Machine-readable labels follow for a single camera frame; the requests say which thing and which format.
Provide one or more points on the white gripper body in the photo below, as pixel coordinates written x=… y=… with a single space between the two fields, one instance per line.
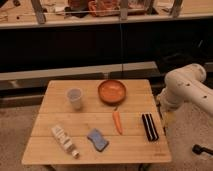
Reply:
x=165 y=103

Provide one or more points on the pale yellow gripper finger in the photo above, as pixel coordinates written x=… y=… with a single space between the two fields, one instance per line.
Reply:
x=168 y=118

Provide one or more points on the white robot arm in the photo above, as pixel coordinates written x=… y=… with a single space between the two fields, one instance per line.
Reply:
x=185 y=84

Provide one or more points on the orange ceramic bowl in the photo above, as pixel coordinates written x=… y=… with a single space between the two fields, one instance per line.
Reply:
x=112 y=91

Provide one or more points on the black object on floor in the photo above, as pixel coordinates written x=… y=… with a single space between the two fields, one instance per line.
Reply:
x=197 y=149

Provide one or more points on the blue sponge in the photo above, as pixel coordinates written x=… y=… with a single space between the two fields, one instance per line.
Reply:
x=97 y=139

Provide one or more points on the wooden folding table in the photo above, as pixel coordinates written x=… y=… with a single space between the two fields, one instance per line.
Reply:
x=132 y=146

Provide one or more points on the white plastic bottle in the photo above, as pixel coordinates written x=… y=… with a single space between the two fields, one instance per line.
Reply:
x=65 y=141

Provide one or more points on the red basket on shelf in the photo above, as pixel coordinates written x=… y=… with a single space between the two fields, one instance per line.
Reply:
x=102 y=8

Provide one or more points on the wooden shelf bench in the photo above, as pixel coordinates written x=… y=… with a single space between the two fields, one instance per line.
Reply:
x=57 y=13

